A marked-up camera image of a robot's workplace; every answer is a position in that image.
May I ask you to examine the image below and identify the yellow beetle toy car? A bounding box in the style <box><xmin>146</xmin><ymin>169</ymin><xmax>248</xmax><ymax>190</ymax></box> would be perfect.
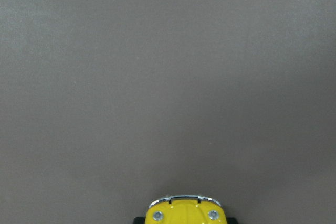
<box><xmin>133</xmin><ymin>195</ymin><xmax>238</xmax><ymax>224</ymax></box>

